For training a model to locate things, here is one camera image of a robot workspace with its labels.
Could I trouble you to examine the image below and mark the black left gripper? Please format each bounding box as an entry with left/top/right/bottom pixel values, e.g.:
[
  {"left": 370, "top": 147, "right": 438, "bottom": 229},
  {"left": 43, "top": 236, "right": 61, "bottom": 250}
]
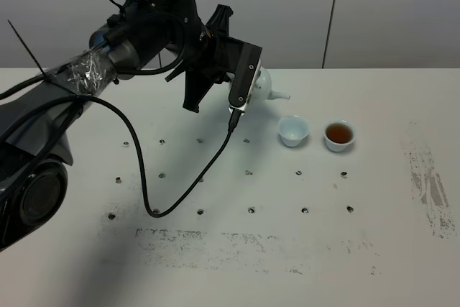
[{"left": 183, "top": 4, "right": 234, "bottom": 113}]

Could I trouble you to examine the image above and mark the blue porcelain teapot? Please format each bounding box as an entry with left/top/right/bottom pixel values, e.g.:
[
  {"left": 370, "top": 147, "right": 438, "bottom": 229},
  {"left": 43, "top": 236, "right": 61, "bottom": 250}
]
[{"left": 229, "top": 65, "right": 290, "bottom": 109}]

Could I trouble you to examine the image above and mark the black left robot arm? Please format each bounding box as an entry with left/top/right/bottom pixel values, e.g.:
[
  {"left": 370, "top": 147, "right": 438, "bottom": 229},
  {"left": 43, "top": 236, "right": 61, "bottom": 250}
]
[{"left": 1, "top": 0, "right": 233, "bottom": 249}]

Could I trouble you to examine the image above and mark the left blue porcelain teacup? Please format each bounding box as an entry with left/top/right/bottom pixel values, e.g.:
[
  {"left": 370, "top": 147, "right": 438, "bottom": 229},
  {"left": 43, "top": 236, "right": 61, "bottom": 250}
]
[{"left": 277, "top": 115, "right": 310, "bottom": 147}]

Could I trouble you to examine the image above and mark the blue porcelain teacup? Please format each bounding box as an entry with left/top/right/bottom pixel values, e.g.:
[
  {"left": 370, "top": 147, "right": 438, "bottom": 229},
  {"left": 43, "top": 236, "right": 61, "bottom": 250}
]
[
  {"left": 323, "top": 119, "right": 357, "bottom": 152},
  {"left": 277, "top": 115, "right": 310, "bottom": 147}
]

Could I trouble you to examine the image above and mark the right blue porcelain teacup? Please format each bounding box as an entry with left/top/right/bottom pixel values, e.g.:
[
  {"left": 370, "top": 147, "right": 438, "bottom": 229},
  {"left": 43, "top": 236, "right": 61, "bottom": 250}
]
[{"left": 323, "top": 119, "right": 357, "bottom": 152}]

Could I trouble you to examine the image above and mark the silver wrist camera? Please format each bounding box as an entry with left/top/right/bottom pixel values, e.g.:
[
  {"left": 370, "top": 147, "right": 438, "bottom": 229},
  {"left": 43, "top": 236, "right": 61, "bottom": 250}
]
[{"left": 216, "top": 37, "right": 262, "bottom": 113}]

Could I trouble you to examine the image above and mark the black camera cable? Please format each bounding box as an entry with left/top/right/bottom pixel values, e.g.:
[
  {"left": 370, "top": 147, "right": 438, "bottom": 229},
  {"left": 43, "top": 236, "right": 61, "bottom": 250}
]
[{"left": 0, "top": 0, "right": 242, "bottom": 219}]

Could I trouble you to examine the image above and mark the black cable tie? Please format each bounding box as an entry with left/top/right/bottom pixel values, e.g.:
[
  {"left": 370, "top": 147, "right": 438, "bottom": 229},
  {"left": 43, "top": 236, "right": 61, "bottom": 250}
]
[{"left": 7, "top": 19, "right": 47, "bottom": 81}]

